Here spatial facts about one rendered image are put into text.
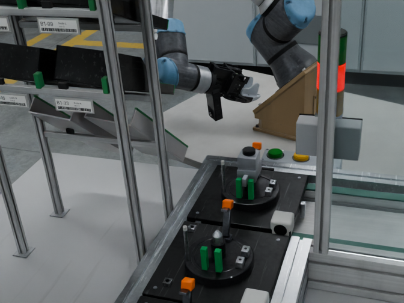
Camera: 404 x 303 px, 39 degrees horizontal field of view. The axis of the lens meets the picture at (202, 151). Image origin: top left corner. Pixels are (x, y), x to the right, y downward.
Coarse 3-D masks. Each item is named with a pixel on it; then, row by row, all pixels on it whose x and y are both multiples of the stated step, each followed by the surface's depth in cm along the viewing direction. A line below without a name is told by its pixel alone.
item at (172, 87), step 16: (64, 48) 116; (80, 48) 115; (64, 64) 117; (80, 64) 115; (96, 64) 113; (128, 64) 119; (144, 64) 124; (64, 80) 117; (80, 80) 115; (96, 80) 113; (128, 80) 120; (144, 80) 125
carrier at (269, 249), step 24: (192, 240) 122; (216, 240) 111; (240, 240) 118; (264, 240) 120; (288, 240) 121; (168, 264) 116; (192, 264) 112; (216, 264) 109; (240, 264) 110; (264, 264) 114; (168, 288) 110; (216, 288) 109; (240, 288) 108; (264, 288) 108
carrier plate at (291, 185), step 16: (272, 176) 143; (288, 176) 142; (304, 176) 142; (208, 192) 138; (288, 192) 136; (304, 192) 138; (192, 208) 133; (208, 208) 132; (272, 208) 131; (288, 208) 130; (240, 224) 126; (256, 224) 126
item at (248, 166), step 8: (240, 152) 131; (248, 152) 129; (256, 152) 131; (240, 160) 129; (248, 160) 128; (256, 160) 129; (240, 168) 130; (248, 168) 130; (256, 168) 129; (240, 176) 131; (248, 176) 130; (256, 176) 130
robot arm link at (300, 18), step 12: (252, 0) 171; (264, 0) 169; (276, 0) 167; (288, 0) 166; (300, 0) 168; (312, 0) 170; (264, 12) 170; (276, 12) 169; (288, 12) 166; (300, 12) 167; (312, 12) 169; (276, 24) 172; (288, 24) 170; (300, 24) 169; (276, 36) 176; (288, 36) 175
